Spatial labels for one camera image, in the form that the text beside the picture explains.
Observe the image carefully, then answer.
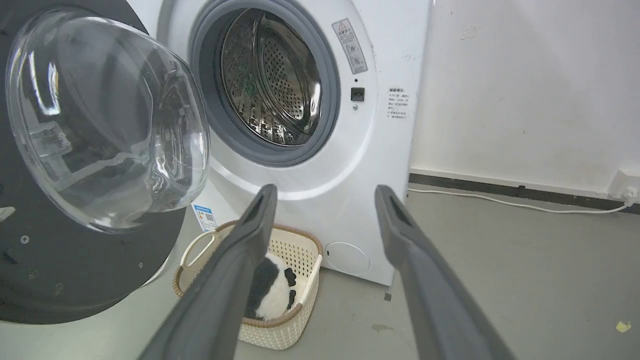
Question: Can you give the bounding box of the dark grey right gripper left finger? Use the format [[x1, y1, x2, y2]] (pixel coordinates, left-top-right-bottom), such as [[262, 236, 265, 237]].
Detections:
[[138, 184, 278, 360]]

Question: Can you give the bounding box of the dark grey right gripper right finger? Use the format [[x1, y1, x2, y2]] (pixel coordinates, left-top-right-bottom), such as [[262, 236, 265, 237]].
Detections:
[[374, 184, 516, 360]]

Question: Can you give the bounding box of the black washing machine door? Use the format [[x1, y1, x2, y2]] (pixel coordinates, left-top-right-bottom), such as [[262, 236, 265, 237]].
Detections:
[[0, 0, 211, 325]]

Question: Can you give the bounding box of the white front-load washing machine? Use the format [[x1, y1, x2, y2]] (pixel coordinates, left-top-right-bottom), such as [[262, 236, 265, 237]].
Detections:
[[126, 0, 434, 287]]

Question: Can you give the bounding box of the black and white plush panda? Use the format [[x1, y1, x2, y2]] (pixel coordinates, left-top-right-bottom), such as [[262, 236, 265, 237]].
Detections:
[[244, 252, 298, 322]]

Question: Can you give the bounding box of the cream woven laundry basket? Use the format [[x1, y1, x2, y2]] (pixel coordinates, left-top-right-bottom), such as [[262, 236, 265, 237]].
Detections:
[[172, 220, 324, 351]]

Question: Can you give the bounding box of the white power cable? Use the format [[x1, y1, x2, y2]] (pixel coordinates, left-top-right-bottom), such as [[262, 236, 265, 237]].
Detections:
[[408, 188, 636, 215]]

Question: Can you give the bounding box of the white wall socket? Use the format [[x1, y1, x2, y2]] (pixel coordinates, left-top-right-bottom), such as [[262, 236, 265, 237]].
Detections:
[[607, 168, 640, 205]]

